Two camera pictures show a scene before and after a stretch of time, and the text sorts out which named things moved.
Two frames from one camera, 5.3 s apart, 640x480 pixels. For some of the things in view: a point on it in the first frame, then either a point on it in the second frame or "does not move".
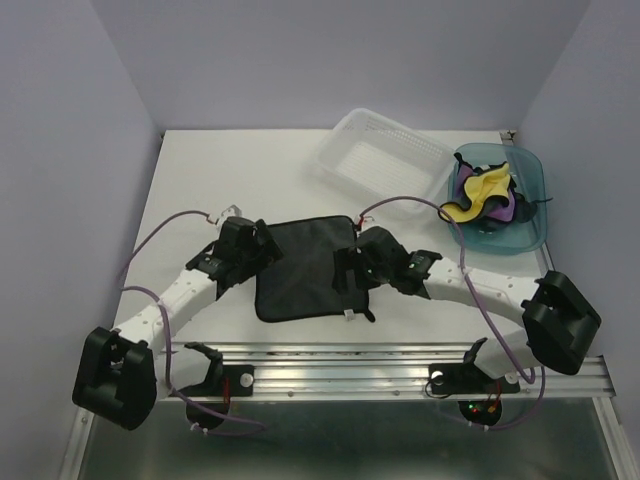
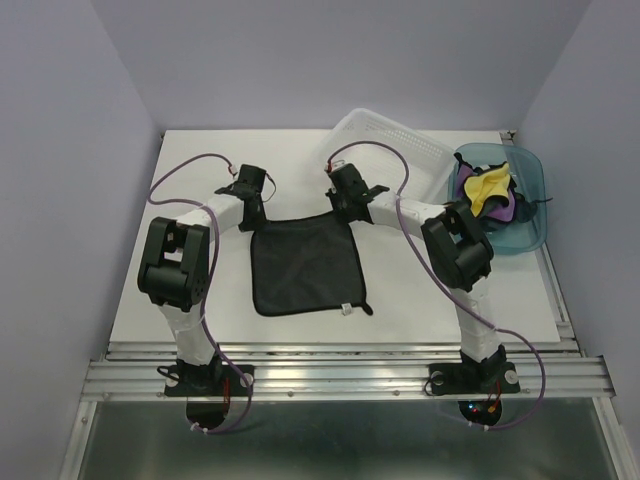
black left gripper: x=269 y=246 → x=260 y=220
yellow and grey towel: x=479 y=188 does not move
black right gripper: x=346 y=258 → x=343 y=217
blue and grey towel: x=301 y=283 does not move
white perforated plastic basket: x=382 y=158 does not move
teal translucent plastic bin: x=527 y=171 does not move
